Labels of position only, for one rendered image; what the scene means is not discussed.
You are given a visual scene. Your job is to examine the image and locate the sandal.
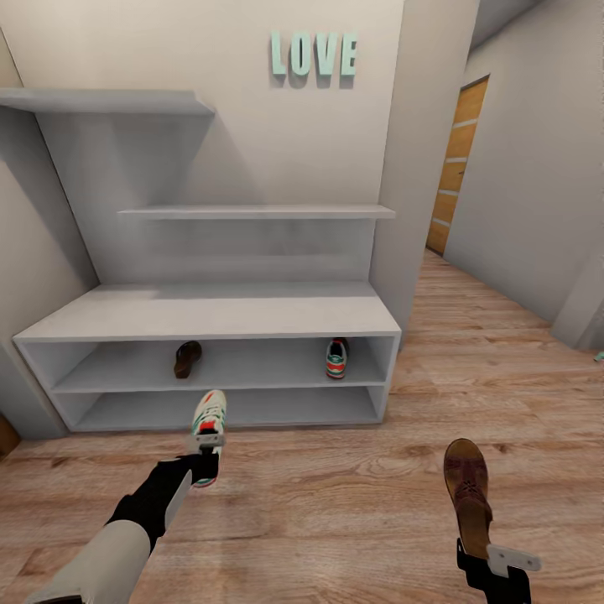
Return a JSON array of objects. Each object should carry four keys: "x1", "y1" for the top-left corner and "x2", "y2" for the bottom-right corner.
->
[
  {"x1": 174, "y1": 341, "x2": 202, "y2": 379},
  {"x1": 444, "y1": 439, "x2": 493, "y2": 560}
]

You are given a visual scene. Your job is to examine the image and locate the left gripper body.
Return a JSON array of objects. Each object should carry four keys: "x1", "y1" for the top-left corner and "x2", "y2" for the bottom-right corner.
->
[{"x1": 187, "y1": 454, "x2": 219, "y2": 482}]

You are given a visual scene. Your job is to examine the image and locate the gym shoe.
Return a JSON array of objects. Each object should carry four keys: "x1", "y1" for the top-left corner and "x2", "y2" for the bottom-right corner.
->
[
  {"x1": 192, "y1": 390, "x2": 226, "y2": 487},
  {"x1": 327, "y1": 337, "x2": 349, "y2": 379}
]

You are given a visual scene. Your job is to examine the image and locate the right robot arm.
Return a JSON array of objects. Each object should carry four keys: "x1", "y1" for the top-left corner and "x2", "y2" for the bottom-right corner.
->
[{"x1": 457, "y1": 544, "x2": 541, "y2": 604}]

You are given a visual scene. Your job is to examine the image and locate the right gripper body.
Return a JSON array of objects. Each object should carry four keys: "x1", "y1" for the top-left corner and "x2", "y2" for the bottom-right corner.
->
[{"x1": 465, "y1": 554, "x2": 531, "y2": 604}]

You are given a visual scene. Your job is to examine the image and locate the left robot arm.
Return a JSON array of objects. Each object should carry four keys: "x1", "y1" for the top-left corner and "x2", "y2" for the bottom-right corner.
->
[{"x1": 21, "y1": 434, "x2": 227, "y2": 604}]

